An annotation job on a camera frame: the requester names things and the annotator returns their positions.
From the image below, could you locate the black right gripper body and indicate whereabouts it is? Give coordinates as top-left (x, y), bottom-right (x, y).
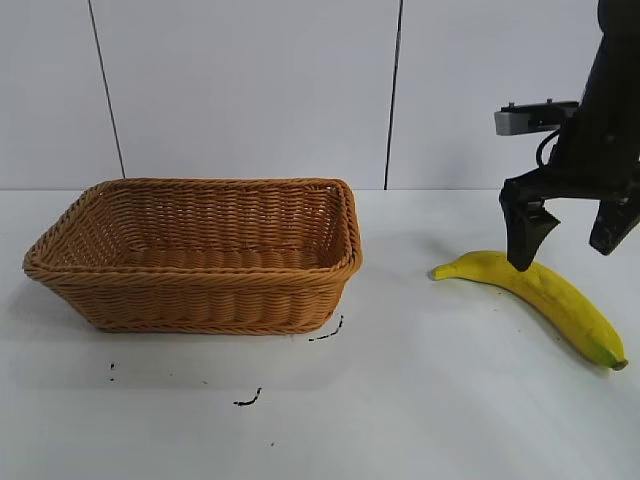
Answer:
top-left (501, 44), bottom-right (640, 202)

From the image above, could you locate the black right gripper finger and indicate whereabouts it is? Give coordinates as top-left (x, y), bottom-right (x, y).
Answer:
top-left (501, 197), bottom-right (561, 273)
top-left (589, 195), bottom-right (640, 257)

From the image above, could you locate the yellow banana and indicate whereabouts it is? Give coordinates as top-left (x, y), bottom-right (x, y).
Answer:
top-left (432, 250), bottom-right (630, 372)

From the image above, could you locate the brown woven wicker basket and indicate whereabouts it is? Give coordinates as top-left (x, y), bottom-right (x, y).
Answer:
top-left (22, 176), bottom-right (365, 335)

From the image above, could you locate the black camera cable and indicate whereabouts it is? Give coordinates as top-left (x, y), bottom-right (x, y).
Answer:
top-left (535, 129), bottom-right (562, 167)

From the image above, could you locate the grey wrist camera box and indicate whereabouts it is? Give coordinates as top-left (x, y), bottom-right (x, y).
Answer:
top-left (494, 99), bottom-right (581, 137)

